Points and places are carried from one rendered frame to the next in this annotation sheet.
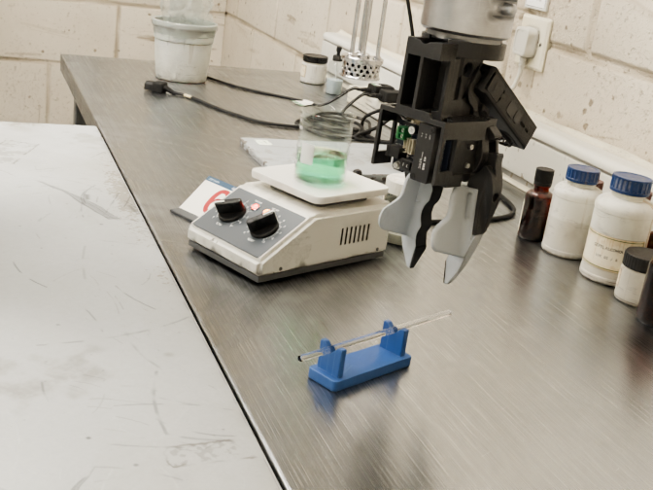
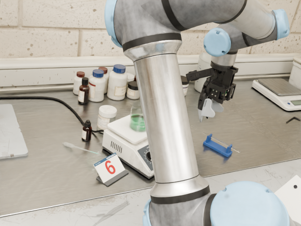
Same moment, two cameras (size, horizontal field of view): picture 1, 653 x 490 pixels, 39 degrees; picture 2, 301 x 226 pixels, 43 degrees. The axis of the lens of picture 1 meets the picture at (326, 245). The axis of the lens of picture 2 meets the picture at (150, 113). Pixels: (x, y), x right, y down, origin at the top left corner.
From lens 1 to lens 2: 158 cm
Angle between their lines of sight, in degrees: 89
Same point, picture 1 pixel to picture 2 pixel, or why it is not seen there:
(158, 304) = not seen: hidden behind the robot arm
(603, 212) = (123, 80)
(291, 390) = (236, 160)
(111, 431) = (277, 187)
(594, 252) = (121, 92)
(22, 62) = not seen: outside the picture
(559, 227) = (102, 93)
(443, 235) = (220, 107)
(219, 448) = (270, 171)
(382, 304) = not seen: hidden behind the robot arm
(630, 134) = (59, 50)
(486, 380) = (206, 130)
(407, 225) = (204, 113)
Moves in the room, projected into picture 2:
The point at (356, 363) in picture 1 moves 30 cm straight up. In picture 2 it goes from (220, 147) to (244, 66)
